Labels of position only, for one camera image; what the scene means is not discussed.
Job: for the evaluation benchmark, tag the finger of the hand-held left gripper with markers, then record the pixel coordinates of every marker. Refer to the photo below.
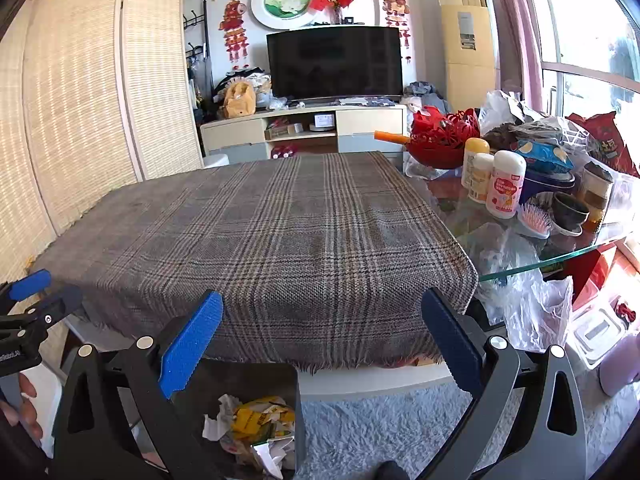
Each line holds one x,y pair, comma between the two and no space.
55,305
30,284

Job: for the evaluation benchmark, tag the blue chip bag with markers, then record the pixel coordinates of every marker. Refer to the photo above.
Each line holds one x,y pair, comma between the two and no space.
545,157

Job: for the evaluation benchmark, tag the white device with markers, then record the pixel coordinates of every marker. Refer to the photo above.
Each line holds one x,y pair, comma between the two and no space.
322,122

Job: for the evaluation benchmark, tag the small white bottle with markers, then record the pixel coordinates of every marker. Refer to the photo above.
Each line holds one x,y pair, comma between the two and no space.
480,180

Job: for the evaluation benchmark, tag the lavender plastic container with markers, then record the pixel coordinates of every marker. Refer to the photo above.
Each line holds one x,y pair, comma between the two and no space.
622,367

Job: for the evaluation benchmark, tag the woven folding screen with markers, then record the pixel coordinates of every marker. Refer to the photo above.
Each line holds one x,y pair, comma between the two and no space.
75,110

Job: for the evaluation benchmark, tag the round white wall plate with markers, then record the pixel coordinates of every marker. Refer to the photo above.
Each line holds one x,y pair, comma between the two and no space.
285,2

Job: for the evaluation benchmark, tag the red drink bottles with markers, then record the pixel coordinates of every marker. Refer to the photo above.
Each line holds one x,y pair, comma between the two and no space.
285,151

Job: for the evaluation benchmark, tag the black television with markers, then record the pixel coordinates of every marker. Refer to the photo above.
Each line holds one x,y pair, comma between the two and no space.
335,62

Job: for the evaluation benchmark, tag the clear plastic bag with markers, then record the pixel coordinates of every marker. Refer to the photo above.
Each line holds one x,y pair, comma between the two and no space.
525,295

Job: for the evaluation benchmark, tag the white plastic bag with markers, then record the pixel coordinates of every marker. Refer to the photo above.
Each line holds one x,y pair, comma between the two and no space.
495,112

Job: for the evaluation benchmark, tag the white stool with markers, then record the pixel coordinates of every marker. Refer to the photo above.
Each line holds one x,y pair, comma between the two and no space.
216,161

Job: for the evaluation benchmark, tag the red openwork basket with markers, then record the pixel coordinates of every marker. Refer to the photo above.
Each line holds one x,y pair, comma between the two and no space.
440,152

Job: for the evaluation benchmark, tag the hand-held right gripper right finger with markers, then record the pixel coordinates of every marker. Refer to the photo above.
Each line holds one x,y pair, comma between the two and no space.
450,340

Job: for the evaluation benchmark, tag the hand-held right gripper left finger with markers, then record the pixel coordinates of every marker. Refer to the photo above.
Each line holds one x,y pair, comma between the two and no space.
192,345

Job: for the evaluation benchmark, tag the black trash bin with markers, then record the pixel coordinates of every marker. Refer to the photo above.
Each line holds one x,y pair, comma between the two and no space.
240,375

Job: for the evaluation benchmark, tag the pink curtain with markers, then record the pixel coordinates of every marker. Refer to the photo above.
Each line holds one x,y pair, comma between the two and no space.
515,35

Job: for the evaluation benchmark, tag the white storage box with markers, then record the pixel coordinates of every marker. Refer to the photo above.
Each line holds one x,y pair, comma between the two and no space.
597,335

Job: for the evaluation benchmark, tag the beige standing air conditioner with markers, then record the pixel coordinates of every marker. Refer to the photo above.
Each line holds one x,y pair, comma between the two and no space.
467,60

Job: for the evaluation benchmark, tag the yellow paper bag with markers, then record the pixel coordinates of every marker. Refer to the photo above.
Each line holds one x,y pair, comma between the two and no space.
255,417

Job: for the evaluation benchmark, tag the tan animal hanging ornament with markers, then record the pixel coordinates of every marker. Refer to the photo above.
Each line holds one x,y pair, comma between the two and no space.
395,2

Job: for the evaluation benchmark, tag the yellow capped white bottle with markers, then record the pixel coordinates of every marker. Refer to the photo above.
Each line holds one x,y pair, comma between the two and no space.
472,157

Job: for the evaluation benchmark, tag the torn white paper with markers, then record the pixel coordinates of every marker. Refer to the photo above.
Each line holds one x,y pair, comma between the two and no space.
272,455

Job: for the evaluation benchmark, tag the pink label white bottle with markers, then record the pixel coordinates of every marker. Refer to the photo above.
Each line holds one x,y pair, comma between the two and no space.
505,187

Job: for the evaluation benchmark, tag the brown paper cup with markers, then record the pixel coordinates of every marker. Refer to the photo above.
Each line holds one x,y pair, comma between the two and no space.
597,190

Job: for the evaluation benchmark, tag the person's left hand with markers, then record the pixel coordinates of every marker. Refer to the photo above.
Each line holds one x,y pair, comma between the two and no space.
27,410

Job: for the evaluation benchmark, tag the pink hair brush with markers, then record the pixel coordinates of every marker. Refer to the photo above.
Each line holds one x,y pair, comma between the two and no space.
532,222

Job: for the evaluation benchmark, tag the window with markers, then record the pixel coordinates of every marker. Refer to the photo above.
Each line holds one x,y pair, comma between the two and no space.
585,25

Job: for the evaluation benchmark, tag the red snack bag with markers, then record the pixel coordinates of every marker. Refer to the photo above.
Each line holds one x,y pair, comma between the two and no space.
610,142

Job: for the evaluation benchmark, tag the black coat rack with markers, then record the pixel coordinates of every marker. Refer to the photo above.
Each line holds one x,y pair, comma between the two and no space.
205,35

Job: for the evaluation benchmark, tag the plaid tablecloth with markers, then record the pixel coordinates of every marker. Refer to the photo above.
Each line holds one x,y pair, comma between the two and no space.
275,240

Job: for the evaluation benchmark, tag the yellow plush bag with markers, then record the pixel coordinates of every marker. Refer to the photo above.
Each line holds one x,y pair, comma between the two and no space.
239,102

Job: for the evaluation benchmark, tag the red hanging ornament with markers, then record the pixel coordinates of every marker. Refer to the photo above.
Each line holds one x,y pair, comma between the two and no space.
234,17

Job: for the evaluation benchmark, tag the grey shaggy rug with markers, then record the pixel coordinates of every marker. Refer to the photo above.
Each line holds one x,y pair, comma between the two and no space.
375,435

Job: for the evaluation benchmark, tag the beige grey television cabinet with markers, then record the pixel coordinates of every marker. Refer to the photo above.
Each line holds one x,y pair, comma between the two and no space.
370,122

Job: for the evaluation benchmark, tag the small cardboard box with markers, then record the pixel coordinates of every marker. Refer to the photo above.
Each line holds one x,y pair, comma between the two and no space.
282,131

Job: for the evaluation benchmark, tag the dark blue bowl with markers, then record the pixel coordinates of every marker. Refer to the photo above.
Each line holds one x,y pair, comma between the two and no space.
550,182

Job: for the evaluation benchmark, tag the pile of clothes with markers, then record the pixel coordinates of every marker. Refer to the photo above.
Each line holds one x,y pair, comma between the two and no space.
425,92

